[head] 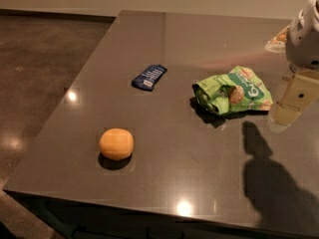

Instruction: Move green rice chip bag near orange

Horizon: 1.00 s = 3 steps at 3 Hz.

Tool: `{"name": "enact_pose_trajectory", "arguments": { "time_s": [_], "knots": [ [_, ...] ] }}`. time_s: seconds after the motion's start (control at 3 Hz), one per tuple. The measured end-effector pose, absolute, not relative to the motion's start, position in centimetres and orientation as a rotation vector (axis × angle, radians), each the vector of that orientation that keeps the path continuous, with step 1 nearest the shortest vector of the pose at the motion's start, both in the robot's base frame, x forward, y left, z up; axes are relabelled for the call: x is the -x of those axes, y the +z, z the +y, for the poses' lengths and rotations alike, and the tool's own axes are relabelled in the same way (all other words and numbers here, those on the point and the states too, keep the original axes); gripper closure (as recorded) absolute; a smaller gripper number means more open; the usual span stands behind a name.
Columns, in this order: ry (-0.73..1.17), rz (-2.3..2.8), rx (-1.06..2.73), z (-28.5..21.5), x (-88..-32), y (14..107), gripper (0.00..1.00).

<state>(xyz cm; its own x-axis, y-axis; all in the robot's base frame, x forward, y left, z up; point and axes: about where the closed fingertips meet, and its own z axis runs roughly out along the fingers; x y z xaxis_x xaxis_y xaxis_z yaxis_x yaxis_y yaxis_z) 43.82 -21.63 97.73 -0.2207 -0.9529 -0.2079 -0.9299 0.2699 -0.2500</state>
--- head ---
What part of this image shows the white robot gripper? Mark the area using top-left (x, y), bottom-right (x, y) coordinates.
top-left (272, 0), bottom-right (319, 126)

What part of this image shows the green rice chip bag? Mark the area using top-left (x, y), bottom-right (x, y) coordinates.
top-left (192, 66), bottom-right (273, 116)

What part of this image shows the beige snack packet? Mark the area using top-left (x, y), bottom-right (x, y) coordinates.
top-left (264, 26), bottom-right (290, 53)

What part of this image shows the blue snack wrapper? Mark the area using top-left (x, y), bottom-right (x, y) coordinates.
top-left (132, 65), bottom-right (167, 92)

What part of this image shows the orange fruit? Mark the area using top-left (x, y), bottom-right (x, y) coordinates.
top-left (99, 128), bottom-right (134, 160)

